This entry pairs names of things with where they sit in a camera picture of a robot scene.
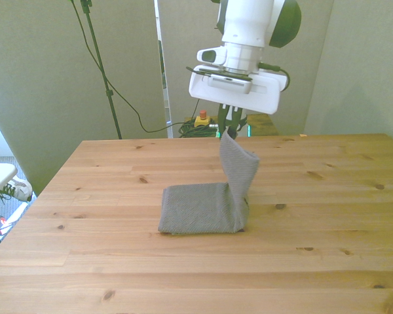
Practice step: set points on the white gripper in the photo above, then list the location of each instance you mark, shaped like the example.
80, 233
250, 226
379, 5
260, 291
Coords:
262, 98

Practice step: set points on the grey towel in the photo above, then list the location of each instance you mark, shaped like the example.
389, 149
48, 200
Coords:
196, 209

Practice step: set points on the green indicator light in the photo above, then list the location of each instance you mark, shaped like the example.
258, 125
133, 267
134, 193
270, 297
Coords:
248, 131

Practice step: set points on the yellow emergency stop button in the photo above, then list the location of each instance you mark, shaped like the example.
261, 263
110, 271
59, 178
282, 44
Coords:
202, 121

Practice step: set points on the white sneaker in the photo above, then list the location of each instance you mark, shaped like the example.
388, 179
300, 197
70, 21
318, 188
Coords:
19, 189

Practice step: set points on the white side table top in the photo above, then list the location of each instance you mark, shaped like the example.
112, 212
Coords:
0, 173

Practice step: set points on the sneaker with red accent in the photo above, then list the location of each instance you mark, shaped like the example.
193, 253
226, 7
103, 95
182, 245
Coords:
4, 225

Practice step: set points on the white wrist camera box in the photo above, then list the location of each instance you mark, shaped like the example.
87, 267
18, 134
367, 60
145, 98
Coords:
229, 85

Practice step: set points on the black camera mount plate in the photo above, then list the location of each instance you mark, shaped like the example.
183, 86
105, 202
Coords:
203, 72

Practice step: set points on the dark camera stand pole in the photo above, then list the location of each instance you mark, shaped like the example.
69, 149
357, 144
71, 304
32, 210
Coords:
98, 55

